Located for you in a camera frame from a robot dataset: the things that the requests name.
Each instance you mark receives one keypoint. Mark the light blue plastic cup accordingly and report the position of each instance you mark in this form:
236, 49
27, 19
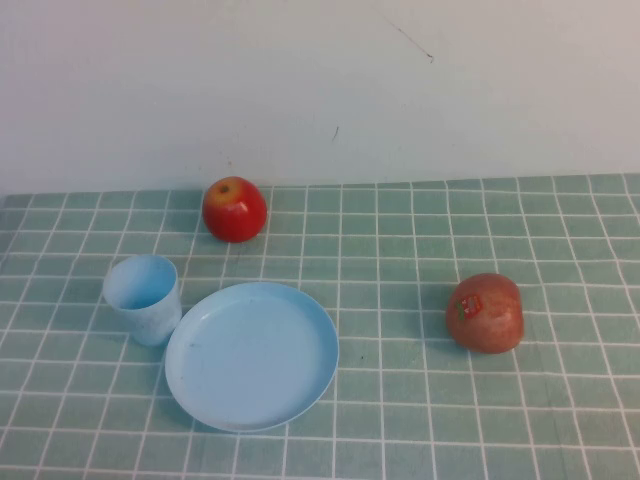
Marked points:
150, 325

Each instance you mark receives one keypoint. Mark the light blue round plate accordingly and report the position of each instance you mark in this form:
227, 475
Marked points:
252, 357

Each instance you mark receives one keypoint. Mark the shiny red yellow apple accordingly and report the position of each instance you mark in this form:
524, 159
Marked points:
235, 212

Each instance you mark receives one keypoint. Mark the dull red apple with sticker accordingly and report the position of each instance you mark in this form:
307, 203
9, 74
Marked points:
492, 320

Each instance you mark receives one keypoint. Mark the green white checked tablecloth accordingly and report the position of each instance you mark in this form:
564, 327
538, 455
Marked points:
450, 410

